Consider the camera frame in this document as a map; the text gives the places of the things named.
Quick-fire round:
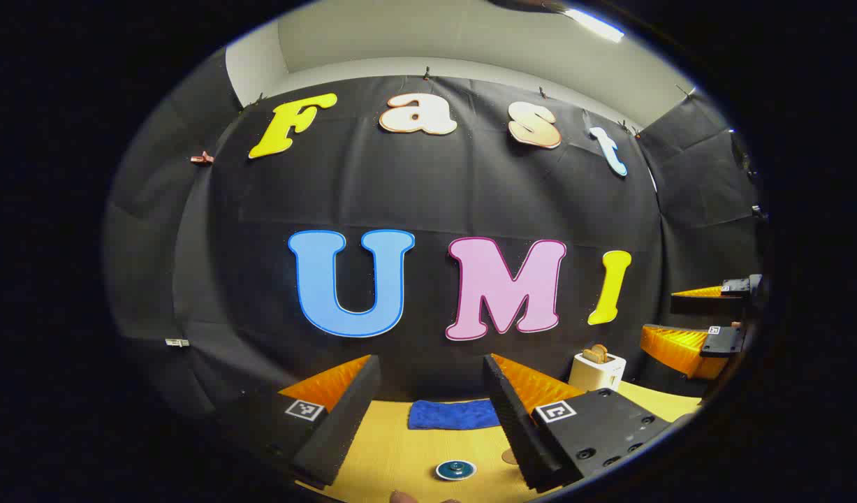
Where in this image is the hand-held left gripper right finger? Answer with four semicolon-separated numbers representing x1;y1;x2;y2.
483;353;673;493

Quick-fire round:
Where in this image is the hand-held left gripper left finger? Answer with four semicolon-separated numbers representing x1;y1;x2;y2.
222;354;382;490

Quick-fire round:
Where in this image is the white toaster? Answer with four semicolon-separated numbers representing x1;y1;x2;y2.
568;351;627;392

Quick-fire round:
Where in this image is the black backdrop cloth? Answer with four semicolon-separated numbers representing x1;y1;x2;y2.
103;45;768;420

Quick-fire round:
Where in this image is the blue towel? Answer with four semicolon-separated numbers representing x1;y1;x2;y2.
408;399;502;431

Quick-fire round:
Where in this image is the ceiling light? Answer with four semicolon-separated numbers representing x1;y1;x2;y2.
561;7;625;44

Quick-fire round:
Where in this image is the white teacup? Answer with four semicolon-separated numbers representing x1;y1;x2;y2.
435;460;478;482

